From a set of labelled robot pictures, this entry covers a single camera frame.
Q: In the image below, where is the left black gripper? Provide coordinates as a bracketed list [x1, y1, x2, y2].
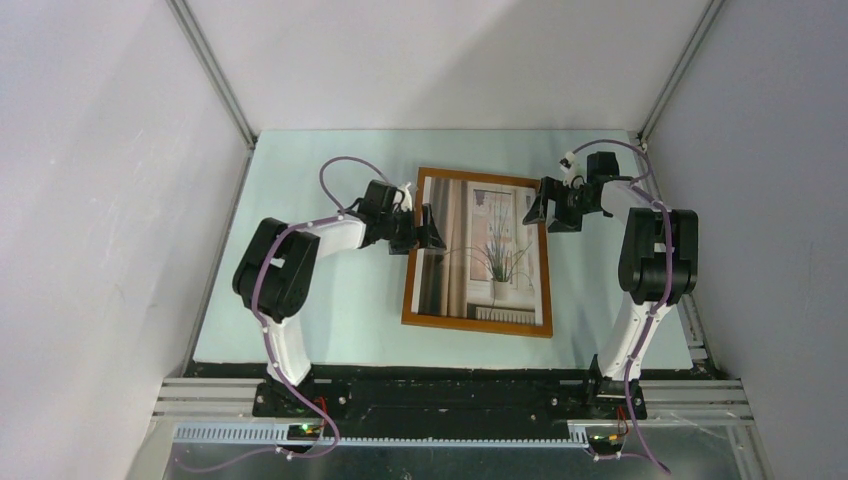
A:
[379, 204, 444, 256]

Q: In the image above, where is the photo print of window plant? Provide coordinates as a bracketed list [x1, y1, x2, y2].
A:
[411, 176, 547, 328]

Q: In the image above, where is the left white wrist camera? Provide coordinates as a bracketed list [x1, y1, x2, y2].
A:
[394, 182, 417, 212]

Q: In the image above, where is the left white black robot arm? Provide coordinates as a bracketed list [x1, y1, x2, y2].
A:
[232, 180, 446, 417]

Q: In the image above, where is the clear acrylic sheet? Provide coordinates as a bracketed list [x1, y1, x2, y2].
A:
[411, 176, 547, 328]

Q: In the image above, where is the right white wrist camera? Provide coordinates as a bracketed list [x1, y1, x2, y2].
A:
[559, 151, 585, 189]

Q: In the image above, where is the aluminium extrusion frame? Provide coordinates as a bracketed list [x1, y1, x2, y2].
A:
[127, 378, 774, 479]

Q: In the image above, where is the light wooden picture frame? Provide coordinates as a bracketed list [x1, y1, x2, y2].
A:
[400, 166, 555, 340]

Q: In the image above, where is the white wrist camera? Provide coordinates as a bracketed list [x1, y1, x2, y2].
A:
[559, 151, 585, 189]
[394, 182, 417, 212]

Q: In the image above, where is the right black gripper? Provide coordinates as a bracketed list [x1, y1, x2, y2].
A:
[522, 176, 597, 233]

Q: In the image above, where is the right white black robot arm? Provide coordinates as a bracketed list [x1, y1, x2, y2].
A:
[522, 151, 699, 418]

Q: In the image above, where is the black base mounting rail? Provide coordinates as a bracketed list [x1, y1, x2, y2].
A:
[252, 365, 647, 441]

